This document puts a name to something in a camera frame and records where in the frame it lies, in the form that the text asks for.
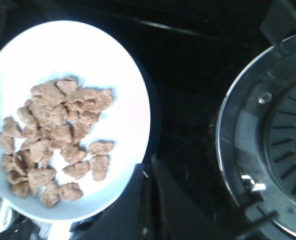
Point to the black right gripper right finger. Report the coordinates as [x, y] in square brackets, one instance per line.
[181, 219]

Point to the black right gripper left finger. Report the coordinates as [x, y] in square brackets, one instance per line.
[125, 219]

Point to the brown meat pieces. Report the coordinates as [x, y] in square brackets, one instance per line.
[45, 158]

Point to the black glass cooktop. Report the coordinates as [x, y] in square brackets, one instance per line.
[189, 53]

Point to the light blue plate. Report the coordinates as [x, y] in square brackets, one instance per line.
[56, 49]

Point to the right gas burner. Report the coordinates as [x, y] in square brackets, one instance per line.
[238, 187]

